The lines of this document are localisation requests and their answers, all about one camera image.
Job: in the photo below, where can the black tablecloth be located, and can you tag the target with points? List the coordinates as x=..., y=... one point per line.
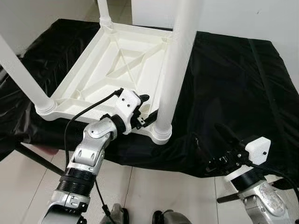
x=233, y=93

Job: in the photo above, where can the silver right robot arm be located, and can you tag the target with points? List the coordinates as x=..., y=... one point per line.
x=266, y=200

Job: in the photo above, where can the grey left robot foot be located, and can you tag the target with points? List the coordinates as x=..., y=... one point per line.
x=119, y=215

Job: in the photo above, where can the white stool with pink seat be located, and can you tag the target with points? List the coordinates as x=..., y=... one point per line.
x=49, y=148

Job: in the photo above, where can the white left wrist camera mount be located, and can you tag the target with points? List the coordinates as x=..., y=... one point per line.
x=127, y=102

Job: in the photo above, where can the black metal table leg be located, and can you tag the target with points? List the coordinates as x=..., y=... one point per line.
x=39, y=159
x=230, y=198

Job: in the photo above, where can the grey robot foot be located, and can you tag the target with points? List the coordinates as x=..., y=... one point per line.
x=119, y=215
x=173, y=218

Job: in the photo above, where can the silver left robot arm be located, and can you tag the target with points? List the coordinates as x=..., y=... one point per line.
x=93, y=144

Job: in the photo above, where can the white plastic table top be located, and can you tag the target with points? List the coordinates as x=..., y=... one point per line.
x=93, y=65

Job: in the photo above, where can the grey right robot foot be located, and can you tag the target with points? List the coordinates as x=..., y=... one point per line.
x=173, y=218

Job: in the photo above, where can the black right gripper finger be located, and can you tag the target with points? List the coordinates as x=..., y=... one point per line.
x=208, y=147
x=229, y=136

